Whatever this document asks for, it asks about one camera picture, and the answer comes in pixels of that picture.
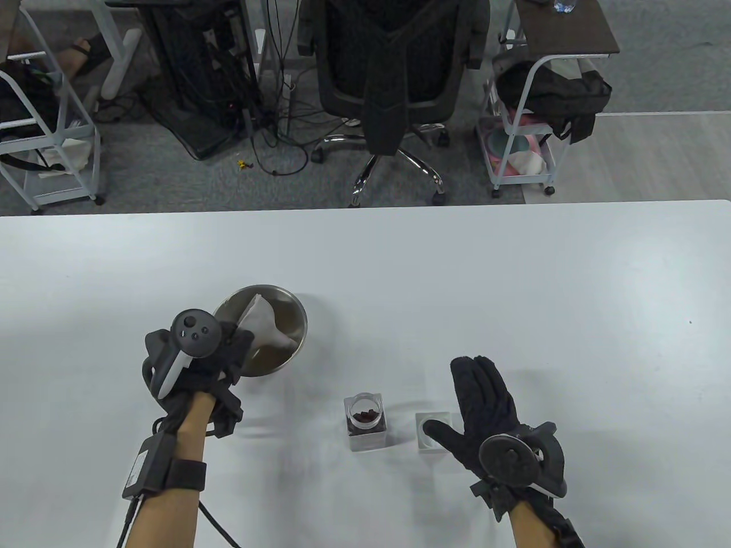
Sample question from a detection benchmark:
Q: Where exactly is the person's left hand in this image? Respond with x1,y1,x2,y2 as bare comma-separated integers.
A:
153,320,255,421

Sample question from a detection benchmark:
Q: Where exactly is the person's right hand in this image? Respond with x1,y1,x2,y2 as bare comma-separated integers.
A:
423,355,523,476

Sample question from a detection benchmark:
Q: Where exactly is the beige funnel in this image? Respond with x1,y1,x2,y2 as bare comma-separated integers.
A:
237,293,298,357

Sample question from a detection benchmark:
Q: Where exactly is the stainless steel bowl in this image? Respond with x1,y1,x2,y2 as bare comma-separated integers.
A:
212,284,308,377

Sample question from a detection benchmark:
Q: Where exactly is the white square jar lid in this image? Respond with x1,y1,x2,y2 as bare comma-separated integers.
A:
415,412,455,454

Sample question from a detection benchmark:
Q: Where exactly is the clear square coffee jar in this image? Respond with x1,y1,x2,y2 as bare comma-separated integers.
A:
344,393,388,452

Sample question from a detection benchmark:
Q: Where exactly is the person's right forearm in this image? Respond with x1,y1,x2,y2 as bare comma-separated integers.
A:
508,502,559,548

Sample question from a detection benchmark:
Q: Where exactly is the person's left forearm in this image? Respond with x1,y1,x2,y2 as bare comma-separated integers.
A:
124,391,218,548

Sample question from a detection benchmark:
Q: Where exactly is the black round tracker controller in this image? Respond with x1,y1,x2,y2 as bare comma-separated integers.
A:
143,308,222,400
469,421,567,503

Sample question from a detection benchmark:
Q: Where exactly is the black wrist sensor pack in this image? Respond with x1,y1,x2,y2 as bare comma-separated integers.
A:
122,432,207,500
545,505,586,548

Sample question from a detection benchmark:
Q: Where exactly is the white rolling cart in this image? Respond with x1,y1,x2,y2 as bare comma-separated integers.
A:
477,26,613,199
0,0,107,215

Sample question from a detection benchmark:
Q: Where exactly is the pink and teal cloth bag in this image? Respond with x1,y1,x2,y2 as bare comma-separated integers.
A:
481,107,553,180

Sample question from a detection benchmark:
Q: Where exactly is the white cloth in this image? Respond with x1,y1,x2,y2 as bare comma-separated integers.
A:
34,137,93,179

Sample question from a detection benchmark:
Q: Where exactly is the black computer stand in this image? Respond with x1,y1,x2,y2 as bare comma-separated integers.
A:
137,0,264,162

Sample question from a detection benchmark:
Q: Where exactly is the white desk leg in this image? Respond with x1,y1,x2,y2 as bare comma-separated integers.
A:
91,0,142,101

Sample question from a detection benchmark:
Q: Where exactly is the black backpack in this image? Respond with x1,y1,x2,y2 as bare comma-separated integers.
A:
494,57,613,144

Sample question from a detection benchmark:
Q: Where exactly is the black bag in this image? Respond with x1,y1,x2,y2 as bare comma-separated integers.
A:
0,60,65,172

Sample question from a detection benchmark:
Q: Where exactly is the black office chair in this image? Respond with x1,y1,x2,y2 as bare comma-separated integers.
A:
297,0,492,207

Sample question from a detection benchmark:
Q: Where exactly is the brown side table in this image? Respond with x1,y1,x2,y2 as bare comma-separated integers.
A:
514,0,621,58

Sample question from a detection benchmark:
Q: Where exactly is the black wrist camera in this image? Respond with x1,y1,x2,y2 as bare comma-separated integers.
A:
212,384,244,439

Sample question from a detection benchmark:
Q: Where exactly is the black glove cable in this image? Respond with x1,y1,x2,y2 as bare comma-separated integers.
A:
117,495,240,548

